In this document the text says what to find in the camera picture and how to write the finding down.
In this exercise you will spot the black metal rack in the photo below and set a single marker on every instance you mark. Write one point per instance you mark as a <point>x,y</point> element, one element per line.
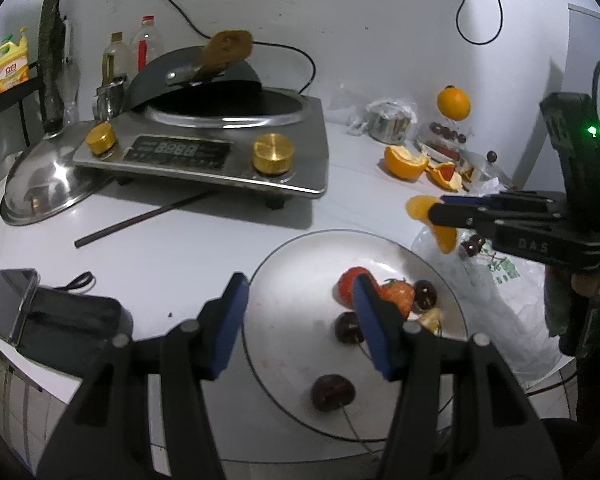
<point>10,91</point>

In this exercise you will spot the dark oil glass bottle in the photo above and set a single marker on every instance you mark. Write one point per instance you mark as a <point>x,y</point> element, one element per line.
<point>115,60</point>

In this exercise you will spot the person's right hand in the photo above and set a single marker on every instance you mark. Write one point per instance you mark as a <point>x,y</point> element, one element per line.
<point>592,282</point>

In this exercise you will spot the steel induction cooker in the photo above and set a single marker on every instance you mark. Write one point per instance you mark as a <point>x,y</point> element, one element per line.
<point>205,160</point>

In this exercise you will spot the glossy dark phone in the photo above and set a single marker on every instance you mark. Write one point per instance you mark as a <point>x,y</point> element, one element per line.
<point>5,300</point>

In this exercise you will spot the small steel cup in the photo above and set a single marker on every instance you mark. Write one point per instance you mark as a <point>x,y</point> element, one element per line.
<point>110,100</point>

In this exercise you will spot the white round plate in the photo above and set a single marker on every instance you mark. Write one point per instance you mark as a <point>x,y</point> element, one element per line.
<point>290,310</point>

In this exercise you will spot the clear bottle red label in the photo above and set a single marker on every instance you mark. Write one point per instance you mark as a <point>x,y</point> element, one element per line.
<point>145,45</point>

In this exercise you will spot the small red strawberry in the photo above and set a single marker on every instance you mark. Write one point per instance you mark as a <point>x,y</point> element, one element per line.
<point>399,297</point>

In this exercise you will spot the whole orange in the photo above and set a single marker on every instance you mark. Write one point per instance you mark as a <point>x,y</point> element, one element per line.
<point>453,103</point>

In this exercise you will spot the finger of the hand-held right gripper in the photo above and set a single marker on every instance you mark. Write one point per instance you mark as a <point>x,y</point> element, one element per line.
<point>480,200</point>
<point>455,216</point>

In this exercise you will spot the orange peel piece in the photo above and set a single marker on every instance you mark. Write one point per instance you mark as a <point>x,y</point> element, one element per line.
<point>442,175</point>
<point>467,174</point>

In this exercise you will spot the dark chopstick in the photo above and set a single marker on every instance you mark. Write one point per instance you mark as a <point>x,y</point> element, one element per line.
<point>140,217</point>

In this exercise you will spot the person's right forearm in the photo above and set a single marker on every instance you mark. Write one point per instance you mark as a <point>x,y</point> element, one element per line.
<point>560,310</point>

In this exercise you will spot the large red strawberry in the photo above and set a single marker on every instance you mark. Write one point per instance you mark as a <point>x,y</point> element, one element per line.
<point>346,287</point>

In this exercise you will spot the black pouch with phone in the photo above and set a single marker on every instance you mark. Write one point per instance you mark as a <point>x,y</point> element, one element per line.
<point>70,320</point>

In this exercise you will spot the steel wok lid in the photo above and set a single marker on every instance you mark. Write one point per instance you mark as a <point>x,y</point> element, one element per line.
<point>45,185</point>

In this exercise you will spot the printed clear plastic bag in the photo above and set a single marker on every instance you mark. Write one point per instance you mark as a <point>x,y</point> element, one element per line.
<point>510,320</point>

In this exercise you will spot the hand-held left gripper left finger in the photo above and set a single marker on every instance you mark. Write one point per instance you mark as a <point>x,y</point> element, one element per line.
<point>230,325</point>

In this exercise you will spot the heap of dark cherries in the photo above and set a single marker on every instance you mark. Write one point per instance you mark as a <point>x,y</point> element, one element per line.
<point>447,132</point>

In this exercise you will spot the dark hanging rag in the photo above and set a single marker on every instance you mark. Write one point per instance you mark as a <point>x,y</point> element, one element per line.
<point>52,60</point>

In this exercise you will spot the clear glass jar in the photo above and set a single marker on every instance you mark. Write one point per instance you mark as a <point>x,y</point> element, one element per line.
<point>445,142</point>

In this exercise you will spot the yellow oil jug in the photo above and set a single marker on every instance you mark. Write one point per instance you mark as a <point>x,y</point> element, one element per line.
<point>11,65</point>

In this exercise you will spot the cut orange half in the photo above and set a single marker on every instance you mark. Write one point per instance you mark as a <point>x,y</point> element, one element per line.
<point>402,162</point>

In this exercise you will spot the orange peel slice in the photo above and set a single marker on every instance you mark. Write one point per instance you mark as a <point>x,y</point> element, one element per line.
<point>419,208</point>

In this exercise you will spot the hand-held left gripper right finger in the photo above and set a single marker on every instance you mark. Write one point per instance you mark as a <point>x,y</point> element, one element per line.
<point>372,330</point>

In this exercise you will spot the crumpled clear plastic bag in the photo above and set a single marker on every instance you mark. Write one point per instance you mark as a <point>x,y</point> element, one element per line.
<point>350,115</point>

